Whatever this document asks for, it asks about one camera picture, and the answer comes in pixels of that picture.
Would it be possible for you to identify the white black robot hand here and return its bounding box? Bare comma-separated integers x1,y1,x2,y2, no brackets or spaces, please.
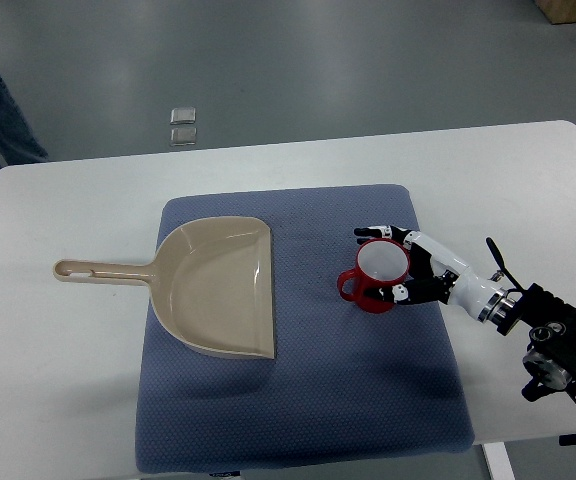
354,225,507,322

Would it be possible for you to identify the red cup white inside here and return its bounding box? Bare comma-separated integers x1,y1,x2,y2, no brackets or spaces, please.
337,239,410,314

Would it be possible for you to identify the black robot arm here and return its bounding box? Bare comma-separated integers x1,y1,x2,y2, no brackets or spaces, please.
481,237,576,446

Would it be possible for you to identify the beige plastic dustpan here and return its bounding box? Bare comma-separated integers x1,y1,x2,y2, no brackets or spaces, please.
53,216,275,359

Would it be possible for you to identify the blue quilted cushion mat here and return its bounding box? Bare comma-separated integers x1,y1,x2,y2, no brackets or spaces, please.
135,185,474,474

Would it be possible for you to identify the white table leg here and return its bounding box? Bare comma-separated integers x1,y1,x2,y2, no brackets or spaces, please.
482,442,516,480

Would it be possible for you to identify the wooden box corner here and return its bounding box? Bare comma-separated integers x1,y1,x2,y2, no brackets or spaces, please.
535,0,576,25

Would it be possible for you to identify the upper metal floor plate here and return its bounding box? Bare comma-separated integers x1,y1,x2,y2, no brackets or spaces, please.
170,106,196,125

